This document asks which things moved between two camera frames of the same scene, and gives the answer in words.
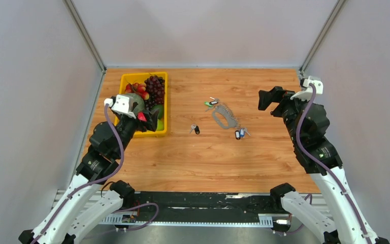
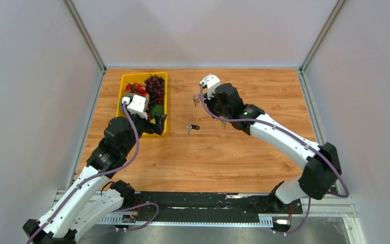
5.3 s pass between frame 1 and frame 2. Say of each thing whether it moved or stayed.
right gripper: moved
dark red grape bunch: stayed
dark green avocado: stayed
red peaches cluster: stayed
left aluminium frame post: stayed
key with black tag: moved
